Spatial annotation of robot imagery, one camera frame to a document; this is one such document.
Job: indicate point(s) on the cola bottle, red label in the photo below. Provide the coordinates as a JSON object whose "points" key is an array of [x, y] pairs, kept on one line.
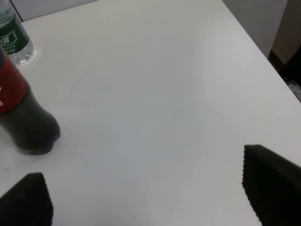
{"points": [[32, 129]]}

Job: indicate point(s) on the water bottle, green label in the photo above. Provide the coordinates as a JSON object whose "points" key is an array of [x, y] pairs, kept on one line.
{"points": [[13, 38]]}

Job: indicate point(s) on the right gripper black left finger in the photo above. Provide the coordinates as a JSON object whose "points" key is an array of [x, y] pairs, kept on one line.
{"points": [[27, 203]]}

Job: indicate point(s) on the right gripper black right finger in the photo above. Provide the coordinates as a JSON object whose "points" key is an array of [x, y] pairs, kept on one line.
{"points": [[272, 185]]}

